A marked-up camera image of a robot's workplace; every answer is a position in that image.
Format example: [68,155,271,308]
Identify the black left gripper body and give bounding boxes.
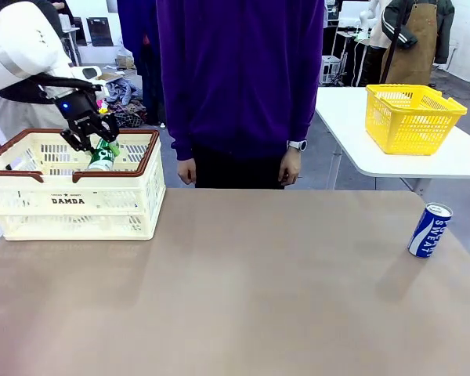
[52,89,110,149]

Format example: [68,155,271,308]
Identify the green white Chil can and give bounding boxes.
[86,136,121,172]

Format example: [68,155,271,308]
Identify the blue Pocari Sweat can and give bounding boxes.
[407,202,454,259]

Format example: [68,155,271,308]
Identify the person's right forearm purple sleeve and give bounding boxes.
[167,70,197,161]

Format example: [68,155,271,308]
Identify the person's left forearm purple sleeve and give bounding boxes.
[287,66,324,143]

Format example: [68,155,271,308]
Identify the cream shopping basket brown rim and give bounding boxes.
[0,128,168,242]

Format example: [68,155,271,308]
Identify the yellow plastic basket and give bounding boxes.
[364,83,468,157]

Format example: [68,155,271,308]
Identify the person's right hand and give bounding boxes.
[177,157,197,184]

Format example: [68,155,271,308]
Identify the person's left hand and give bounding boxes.
[277,148,302,186]

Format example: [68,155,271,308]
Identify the colourful clothes pile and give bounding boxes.
[97,76,148,128]

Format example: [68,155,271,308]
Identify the bystander black top cream trousers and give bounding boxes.
[0,0,70,136]

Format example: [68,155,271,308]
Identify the small cardboard box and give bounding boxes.
[115,53,136,70]

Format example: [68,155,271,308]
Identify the small black panel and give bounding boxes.
[72,17,88,47]

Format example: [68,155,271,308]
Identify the dark blue hanging garment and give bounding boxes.
[116,0,168,127]

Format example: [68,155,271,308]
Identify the large black panel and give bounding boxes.
[86,17,115,48]

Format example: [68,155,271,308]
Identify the person in purple sweater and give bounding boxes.
[156,0,325,190]

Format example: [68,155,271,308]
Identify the white equipment rack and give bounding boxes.
[321,54,342,85]

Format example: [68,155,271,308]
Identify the white side table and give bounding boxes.
[315,85,470,197]

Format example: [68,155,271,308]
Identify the mannequin cream top black trousers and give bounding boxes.
[364,21,391,86]

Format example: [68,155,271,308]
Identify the black slanted stand pole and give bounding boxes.
[379,0,403,85]

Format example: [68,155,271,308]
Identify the person in brown apron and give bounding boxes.
[381,0,455,86]

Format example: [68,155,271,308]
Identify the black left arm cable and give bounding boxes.
[27,73,105,95]

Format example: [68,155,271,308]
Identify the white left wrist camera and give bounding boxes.
[70,65,103,81]

